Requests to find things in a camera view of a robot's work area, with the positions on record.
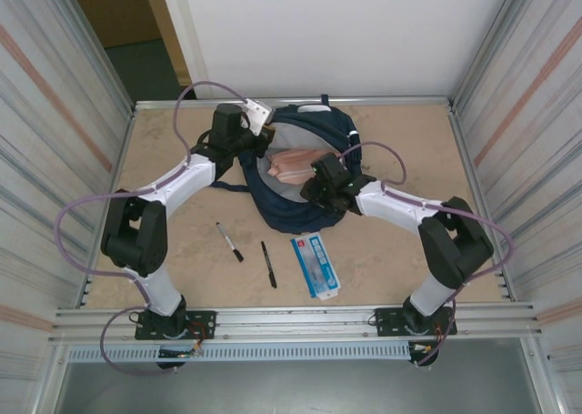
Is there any aluminium table side rail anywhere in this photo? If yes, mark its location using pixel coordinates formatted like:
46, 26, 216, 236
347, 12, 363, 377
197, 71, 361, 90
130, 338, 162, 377
448, 104, 518, 304
79, 104, 137, 309

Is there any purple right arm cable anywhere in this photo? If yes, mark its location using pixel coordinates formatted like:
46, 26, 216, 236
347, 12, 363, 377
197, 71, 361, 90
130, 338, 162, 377
338, 141, 518, 368

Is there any navy blue backpack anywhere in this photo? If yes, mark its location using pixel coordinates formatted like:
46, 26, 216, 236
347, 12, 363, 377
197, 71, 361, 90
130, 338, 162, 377
209, 94, 367, 234

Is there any pink pencil case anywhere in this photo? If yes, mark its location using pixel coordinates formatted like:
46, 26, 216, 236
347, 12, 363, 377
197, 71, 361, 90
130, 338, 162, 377
266, 148, 331, 186

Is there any white barrel black marker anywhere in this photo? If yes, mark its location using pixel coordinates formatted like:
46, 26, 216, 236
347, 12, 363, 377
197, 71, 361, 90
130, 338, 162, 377
215, 222, 245, 263

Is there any aluminium table edge rail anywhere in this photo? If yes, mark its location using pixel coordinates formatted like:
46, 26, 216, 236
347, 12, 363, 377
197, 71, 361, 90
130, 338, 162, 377
133, 96, 457, 111

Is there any slotted grey cable duct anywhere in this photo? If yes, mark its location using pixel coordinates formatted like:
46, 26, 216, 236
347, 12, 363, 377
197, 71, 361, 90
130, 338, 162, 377
66, 344, 413, 363

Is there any blue stationery package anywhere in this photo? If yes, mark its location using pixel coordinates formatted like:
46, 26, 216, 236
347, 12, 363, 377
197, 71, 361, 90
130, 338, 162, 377
290, 231, 342, 302

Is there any long aluminium mounting rail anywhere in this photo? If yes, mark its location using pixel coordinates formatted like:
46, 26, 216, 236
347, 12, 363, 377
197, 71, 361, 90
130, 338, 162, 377
48, 300, 546, 345

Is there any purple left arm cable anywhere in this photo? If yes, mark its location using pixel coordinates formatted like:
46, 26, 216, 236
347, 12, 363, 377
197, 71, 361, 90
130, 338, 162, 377
54, 81, 250, 377

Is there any small circuit board with wires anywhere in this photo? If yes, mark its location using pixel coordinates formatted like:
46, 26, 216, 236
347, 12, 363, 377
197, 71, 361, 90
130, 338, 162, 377
157, 340, 204, 358

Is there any grey metal sheet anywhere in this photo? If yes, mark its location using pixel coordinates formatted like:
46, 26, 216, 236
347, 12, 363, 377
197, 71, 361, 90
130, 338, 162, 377
54, 340, 545, 414

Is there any slim black pen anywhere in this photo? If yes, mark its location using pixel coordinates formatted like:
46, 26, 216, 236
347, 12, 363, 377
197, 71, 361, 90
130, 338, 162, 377
260, 240, 277, 289

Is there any white door frame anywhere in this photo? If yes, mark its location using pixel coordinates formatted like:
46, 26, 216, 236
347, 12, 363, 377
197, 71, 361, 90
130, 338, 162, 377
156, 0, 214, 100

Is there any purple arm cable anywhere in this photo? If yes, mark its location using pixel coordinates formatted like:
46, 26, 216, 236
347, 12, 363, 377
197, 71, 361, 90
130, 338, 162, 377
338, 141, 518, 368
54, 81, 250, 377

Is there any corrugated metal enclosure panel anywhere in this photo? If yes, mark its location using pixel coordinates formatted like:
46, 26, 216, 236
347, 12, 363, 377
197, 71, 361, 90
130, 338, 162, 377
0, 0, 137, 414
447, 0, 582, 414

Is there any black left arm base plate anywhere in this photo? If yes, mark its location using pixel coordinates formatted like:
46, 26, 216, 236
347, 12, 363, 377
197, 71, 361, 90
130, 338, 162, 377
134, 309, 217, 342

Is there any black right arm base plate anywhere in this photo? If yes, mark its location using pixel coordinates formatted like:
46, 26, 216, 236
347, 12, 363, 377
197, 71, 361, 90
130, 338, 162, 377
371, 307, 457, 338

